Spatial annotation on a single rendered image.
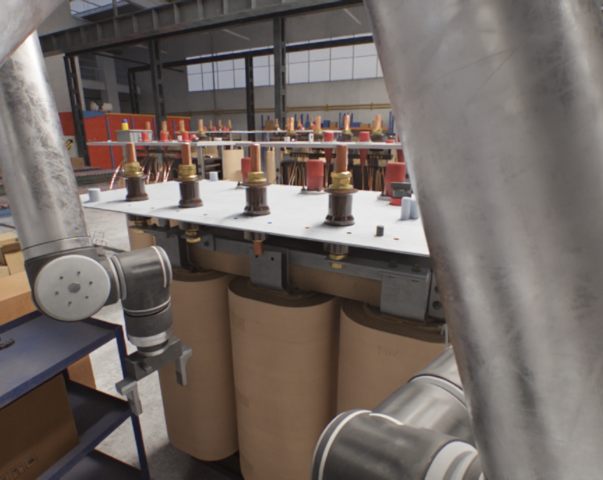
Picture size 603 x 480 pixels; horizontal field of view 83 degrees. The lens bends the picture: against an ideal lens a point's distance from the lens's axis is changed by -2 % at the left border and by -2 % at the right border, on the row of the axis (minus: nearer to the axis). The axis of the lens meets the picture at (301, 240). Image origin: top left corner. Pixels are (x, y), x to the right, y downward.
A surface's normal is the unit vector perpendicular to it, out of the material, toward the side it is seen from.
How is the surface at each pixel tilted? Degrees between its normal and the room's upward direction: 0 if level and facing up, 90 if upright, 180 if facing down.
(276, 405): 90
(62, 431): 90
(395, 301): 90
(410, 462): 29
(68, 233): 69
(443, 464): 21
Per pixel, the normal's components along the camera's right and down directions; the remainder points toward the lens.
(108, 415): 0.00, -0.96
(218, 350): 0.53, 0.24
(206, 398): 0.07, 0.29
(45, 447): 0.92, 0.11
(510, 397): -0.77, 0.22
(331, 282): -0.45, 0.26
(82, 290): 0.62, -0.15
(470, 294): -0.88, 0.25
